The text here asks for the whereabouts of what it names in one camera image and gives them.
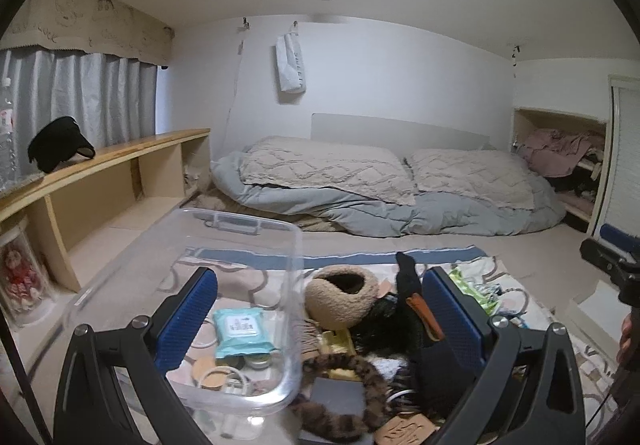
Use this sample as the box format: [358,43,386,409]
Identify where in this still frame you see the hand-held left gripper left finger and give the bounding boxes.
[54,267,221,445]

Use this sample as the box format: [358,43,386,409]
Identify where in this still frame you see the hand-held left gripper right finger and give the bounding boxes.
[421,266,587,445]

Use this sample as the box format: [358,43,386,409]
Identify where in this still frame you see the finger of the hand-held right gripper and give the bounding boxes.
[580,237,640,277]
[600,223,640,251]

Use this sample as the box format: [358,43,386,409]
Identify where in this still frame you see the black cloth bag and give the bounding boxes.
[410,335,481,421]

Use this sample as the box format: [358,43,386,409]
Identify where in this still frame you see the clear plastic storage bin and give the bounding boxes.
[62,207,305,413]

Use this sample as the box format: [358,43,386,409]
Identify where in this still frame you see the person's right forearm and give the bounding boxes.
[607,362,640,445]

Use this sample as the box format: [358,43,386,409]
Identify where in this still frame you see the person's right hand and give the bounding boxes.
[616,314,640,367]

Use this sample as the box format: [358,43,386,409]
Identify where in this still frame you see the green white wipes pack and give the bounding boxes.
[447,267,501,316]

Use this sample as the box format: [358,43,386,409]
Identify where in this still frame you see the white box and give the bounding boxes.
[567,277,631,341]

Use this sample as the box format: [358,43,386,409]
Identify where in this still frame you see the teal wipes pack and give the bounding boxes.
[212,307,281,358]

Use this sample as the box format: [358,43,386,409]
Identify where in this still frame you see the black sock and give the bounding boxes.
[395,251,426,306]

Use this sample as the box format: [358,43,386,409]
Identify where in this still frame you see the tan round compact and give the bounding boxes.
[202,367,238,391]

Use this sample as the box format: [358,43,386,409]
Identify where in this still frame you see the black feathery item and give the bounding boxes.
[352,297,426,356]

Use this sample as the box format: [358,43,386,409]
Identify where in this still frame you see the white knit item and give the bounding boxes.
[367,356,411,376]

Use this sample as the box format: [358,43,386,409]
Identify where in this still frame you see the white louvered door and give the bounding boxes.
[587,74,640,238]

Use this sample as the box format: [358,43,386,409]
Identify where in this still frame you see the pink clothes pile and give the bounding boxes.
[517,127,606,178]

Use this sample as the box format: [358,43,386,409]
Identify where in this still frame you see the brown fur scrunchie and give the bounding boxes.
[290,354,396,443]

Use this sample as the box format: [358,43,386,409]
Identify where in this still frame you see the yellow gold item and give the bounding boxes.
[320,327,358,381]

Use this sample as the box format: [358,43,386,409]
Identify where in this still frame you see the beige fuzzy hat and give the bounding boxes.
[305,265,381,330]

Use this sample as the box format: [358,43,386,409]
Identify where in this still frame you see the grey duvet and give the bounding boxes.
[210,151,566,238]

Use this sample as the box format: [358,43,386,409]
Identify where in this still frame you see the tan leather tag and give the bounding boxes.
[375,414,441,445]

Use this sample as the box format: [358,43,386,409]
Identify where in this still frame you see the tan knit scarf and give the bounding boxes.
[300,317,326,361]

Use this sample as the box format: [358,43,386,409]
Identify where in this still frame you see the black box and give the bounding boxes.
[297,377,376,445]

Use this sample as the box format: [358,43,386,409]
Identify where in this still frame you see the beige quilted pillow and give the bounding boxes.
[404,148,536,210]
[239,136,417,206]

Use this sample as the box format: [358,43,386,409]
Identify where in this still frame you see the wooden shelf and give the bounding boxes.
[0,128,212,293]

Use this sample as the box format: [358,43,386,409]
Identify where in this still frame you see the red doll in clear case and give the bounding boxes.
[0,220,56,326]

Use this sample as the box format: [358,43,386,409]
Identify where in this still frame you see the black visor cap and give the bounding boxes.
[27,116,96,174]

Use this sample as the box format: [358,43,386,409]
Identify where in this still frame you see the grey curtain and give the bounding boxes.
[0,49,158,190]

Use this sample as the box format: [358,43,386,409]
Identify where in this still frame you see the clear water bottle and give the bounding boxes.
[0,75,18,190]

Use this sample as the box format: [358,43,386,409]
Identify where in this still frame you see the white hanging bag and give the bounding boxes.
[275,32,306,104]

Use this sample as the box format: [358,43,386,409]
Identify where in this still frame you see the beige printed valance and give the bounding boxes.
[0,0,173,70]

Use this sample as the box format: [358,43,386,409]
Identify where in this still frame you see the orange strap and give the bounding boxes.
[406,294,446,341]

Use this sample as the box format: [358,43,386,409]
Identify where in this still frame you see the thin white cable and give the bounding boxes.
[192,330,221,351]

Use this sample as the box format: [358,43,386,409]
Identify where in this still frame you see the white cable ring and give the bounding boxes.
[387,387,421,413]

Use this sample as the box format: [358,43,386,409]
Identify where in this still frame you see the white wall cable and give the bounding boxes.
[227,27,248,160]

